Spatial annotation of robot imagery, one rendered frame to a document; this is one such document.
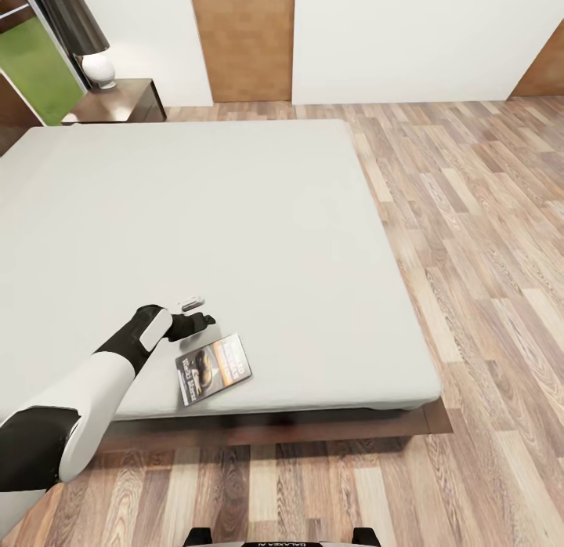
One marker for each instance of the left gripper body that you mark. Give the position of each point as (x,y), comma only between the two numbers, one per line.
(191,324)

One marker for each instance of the bed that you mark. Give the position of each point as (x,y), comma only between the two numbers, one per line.
(271,221)

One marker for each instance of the nightstand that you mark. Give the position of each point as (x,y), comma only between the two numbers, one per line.
(131,100)

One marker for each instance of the fixed window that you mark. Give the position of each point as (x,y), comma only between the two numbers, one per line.
(33,59)

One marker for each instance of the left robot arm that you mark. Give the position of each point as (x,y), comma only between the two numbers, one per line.
(53,436)

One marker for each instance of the sliding door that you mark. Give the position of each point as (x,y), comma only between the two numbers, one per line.
(248,48)
(545,75)

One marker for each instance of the hardback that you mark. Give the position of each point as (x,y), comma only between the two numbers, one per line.
(211,368)

